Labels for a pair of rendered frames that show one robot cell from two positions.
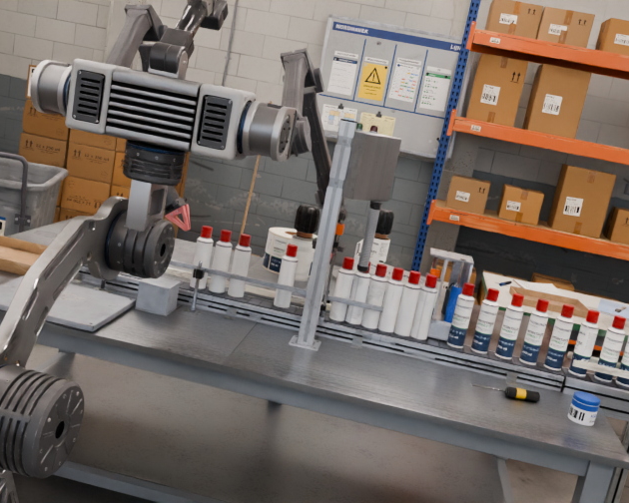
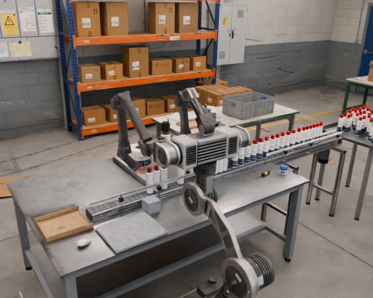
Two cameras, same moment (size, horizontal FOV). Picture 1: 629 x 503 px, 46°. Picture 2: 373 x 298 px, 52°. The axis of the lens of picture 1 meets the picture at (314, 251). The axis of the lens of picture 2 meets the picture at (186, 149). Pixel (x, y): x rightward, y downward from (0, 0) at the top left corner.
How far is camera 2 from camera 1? 199 cm
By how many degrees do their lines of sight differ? 42
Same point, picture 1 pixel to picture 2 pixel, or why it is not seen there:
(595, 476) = (300, 188)
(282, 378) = (229, 210)
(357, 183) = not seen: hidden behind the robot
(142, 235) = (212, 193)
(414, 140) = (44, 51)
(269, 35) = not seen: outside the picture
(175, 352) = (196, 223)
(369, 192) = not seen: hidden behind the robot
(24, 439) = (272, 276)
